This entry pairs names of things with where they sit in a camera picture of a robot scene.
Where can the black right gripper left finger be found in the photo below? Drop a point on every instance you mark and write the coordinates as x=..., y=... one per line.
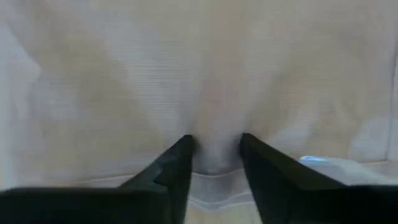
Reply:
x=93, y=205

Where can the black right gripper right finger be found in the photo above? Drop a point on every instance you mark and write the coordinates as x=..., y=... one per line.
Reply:
x=311, y=202

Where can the pale pink towel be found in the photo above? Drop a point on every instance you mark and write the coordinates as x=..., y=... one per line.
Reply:
x=186, y=77

